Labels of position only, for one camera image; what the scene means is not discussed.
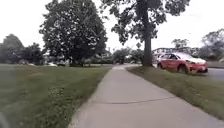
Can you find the white building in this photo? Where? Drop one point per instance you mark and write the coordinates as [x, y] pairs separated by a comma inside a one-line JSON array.
[[163, 50]]

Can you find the grass verge strip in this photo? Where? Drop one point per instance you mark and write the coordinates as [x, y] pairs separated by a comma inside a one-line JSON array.
[[186, 87]]

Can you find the grey asphalt road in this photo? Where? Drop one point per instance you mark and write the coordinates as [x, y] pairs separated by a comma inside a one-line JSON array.
[[216, 73]]

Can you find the red car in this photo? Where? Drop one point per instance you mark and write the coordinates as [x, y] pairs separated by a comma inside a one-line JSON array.
[[181, 62]]

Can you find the group of dark trees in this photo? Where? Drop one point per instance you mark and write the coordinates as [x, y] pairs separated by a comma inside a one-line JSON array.
[[16, 51]]

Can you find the row of bushes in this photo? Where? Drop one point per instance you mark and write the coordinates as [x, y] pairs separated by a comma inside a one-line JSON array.
[[125, 56]]

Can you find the wide grass lawn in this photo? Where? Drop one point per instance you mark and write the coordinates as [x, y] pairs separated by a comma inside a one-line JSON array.
[[43, 93]]

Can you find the street sign on pole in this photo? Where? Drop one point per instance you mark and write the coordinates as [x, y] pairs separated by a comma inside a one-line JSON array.
[[138, 46]]

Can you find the tall tree with thick trunk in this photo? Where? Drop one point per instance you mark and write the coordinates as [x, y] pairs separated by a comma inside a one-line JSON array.
[[147, 40]]

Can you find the large round-crowned tree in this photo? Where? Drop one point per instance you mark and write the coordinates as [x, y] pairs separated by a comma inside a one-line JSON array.
[[73, 30]]

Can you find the grey concrete sidewalk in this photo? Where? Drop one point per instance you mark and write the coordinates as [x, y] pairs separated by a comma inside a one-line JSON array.
[[133, 106]]

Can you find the trees beyond road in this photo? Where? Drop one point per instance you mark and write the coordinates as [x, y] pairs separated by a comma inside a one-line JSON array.
[[213, 45]]

